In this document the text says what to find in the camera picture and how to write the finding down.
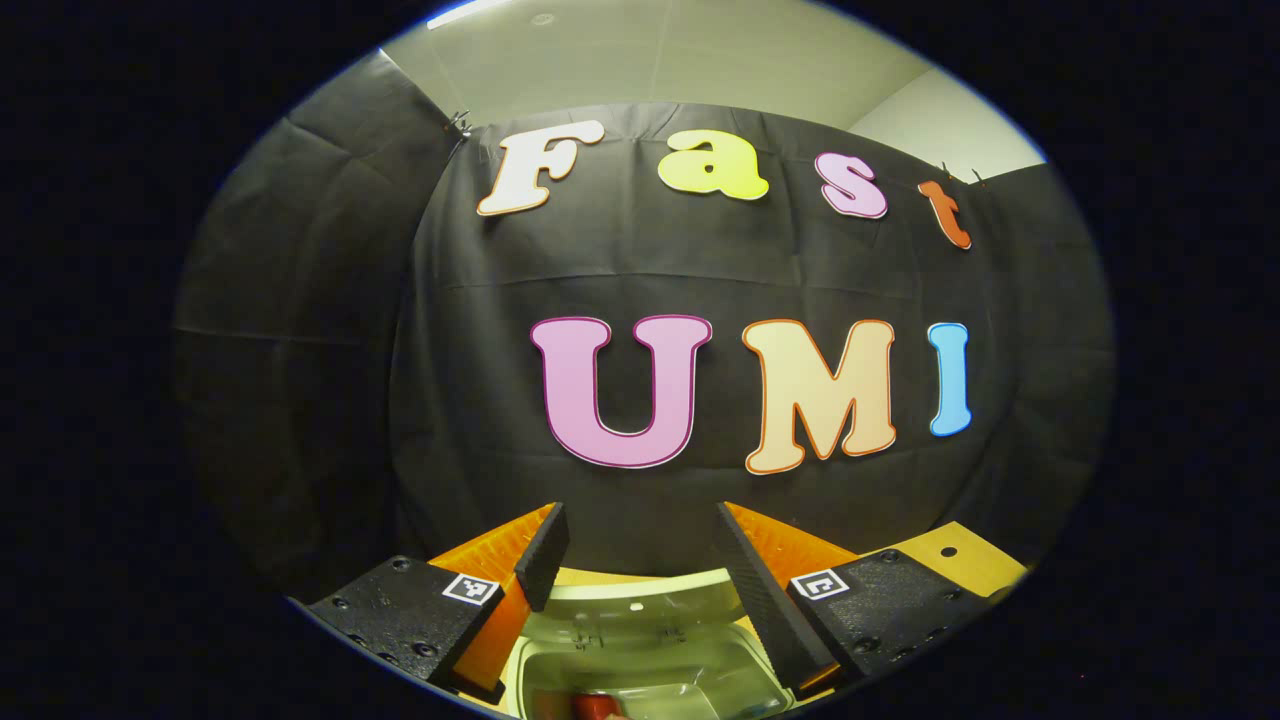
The black backdrop cloth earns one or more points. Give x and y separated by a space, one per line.
330 330

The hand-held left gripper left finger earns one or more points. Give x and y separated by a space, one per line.
543 555

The red pop can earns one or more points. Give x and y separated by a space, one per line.
595 708

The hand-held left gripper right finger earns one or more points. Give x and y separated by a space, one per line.
765 605

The pale green desktop garbage bin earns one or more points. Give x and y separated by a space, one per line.
650 600

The wooden desktop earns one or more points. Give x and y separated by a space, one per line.
960 560

